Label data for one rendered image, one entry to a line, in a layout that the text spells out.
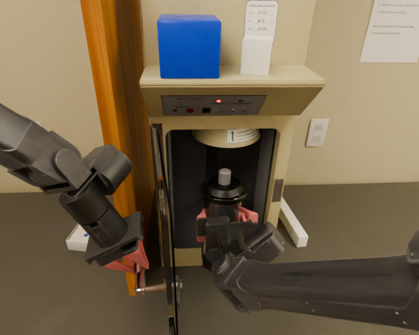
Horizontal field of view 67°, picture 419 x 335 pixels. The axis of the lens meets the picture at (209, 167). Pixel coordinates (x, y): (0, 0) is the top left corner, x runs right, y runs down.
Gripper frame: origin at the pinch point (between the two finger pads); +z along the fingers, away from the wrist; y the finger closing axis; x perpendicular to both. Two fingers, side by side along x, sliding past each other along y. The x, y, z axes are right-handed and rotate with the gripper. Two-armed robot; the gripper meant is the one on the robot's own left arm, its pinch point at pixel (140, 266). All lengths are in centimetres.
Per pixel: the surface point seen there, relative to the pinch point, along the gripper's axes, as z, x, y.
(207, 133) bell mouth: -6.2, -25.2, -21.0
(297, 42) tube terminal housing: -19, -19, -45
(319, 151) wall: 39, -60, -57
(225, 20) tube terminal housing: -28.0, -20.4, -33.6
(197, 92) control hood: -21.2, -11.0, -23.1
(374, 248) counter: 52, -20, -53
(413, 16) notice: 3, -57, -97
